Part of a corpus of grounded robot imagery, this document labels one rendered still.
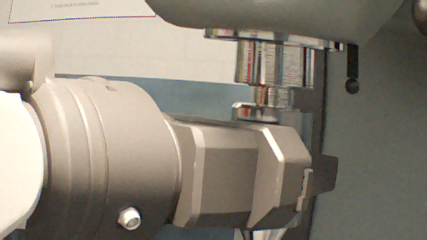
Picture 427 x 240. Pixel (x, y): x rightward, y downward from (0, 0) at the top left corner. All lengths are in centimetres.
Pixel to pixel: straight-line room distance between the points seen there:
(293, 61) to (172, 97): 474
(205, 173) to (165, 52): 484
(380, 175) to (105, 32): 464
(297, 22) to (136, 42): 492
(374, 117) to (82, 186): 54
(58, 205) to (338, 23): 18
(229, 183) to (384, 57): 46
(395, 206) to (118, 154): 53
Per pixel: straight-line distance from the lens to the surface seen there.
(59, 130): 45
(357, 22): 54
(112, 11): 552
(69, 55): 566
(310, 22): 52
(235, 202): 52
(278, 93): 58
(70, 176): 44
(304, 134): 58
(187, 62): 528
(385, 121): 95
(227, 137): 51
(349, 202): 97
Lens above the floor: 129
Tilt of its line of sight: 3 degrees down
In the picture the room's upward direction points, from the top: 4 degrees clockwise
